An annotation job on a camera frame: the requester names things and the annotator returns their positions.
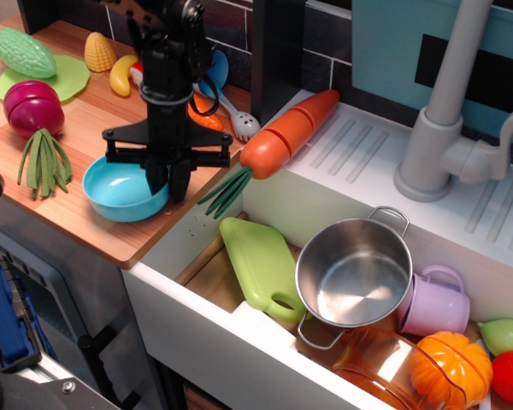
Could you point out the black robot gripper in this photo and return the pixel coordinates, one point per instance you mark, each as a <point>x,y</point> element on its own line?
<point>168,137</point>

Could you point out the blue plastic bowl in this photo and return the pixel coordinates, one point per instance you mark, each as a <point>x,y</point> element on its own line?
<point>119,191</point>

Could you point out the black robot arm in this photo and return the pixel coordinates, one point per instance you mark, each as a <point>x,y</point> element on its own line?
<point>169,39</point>

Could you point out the small orange toy carrot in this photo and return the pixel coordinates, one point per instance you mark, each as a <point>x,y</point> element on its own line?
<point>211,121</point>

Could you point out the grey slotted toy spoon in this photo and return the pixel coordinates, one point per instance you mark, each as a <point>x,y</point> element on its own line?
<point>245,126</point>

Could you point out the large orange toy carrot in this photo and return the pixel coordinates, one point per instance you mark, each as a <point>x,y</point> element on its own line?
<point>273,147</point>

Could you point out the yellow toy banana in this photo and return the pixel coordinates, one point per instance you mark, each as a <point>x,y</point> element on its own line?
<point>125,71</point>

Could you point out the light blue plastic cup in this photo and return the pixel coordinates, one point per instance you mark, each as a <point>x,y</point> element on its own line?
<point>216,77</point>

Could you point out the green felt leaves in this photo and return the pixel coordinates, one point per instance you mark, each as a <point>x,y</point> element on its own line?
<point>44,165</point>

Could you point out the green plastic cutting board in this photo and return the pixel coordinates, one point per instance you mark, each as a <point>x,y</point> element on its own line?
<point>265,268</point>

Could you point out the yellow toy corn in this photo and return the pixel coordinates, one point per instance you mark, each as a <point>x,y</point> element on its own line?
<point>99,54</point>

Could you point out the light green plastic plate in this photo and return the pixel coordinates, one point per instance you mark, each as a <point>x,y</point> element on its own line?
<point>71,78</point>

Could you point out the white toy sink unit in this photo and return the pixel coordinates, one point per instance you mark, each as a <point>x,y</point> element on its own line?
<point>245,359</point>

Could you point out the purple toy onion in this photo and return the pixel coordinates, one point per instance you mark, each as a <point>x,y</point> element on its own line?
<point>32,105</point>

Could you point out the green toy bitter gourd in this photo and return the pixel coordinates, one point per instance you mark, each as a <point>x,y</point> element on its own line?
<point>25,54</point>

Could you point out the stainless steel pot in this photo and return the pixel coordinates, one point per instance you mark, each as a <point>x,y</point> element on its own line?
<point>354,272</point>

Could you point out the blue plastic clamp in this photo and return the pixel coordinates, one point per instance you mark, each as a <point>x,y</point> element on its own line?
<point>19,347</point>

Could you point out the grey toy faucet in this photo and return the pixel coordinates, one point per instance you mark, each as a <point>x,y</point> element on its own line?
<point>436,149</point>

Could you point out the transparent orange plastic container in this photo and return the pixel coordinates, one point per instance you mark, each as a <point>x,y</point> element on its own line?
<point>396,371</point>

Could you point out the lilac plastic mug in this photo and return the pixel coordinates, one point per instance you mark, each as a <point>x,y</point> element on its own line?
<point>436,301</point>

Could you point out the orange toy pumpkin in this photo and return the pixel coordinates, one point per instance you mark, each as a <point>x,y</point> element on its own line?
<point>448,368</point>

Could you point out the green toy pear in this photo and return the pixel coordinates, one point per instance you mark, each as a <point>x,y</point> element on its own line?
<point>497,335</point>

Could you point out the red toy strawberry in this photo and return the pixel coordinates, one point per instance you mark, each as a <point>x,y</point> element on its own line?
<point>502,381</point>

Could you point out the black vertical post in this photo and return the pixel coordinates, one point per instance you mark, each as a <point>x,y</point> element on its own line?
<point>277,54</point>

